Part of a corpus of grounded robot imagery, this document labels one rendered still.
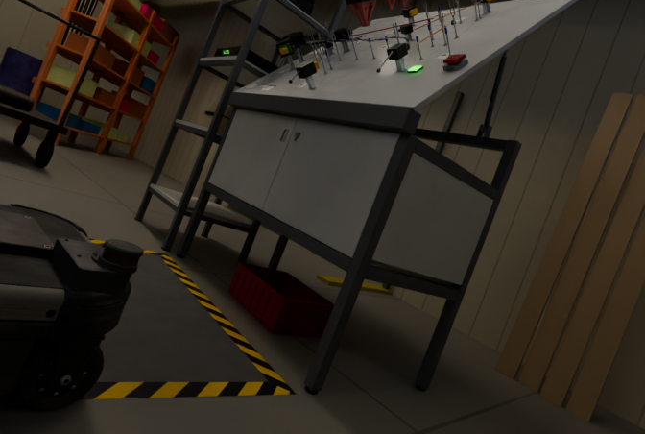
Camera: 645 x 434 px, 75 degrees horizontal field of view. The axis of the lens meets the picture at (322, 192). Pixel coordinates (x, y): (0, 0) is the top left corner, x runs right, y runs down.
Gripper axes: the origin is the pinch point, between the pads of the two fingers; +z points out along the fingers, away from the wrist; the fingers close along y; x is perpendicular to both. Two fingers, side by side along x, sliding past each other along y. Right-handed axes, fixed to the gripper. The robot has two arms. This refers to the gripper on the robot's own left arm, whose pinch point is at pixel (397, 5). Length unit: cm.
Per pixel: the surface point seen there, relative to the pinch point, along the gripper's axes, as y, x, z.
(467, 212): -25, -14, 70
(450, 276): -23, -8, 93
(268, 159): 45, 24, 56
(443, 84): -24.2, 5.8, 26.3
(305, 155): 22, 23, 51
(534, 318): -17, -106, 148
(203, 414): -23, 86, 98
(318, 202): 6, 30, 65
